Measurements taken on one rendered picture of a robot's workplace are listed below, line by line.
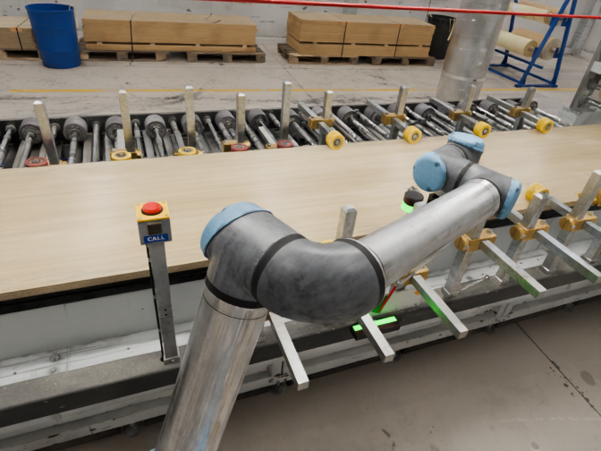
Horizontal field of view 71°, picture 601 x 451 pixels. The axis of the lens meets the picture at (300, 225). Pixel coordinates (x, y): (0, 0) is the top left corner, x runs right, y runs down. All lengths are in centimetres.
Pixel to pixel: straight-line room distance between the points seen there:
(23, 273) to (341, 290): 106
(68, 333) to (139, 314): 21
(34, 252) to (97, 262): 20
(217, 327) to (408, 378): 170
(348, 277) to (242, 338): 21
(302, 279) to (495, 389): 196
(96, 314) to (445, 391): 162
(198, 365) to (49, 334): 87
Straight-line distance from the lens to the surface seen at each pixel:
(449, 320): 136
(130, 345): 152
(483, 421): 229
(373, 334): 125
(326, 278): 55
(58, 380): 139
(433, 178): 102
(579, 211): 188
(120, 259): 139
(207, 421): 79
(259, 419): 204
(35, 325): 151
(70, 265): 141
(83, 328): 152
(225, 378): 73
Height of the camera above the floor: 176
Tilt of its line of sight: 35 degrees down
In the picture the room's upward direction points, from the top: 6 degrees clockwise
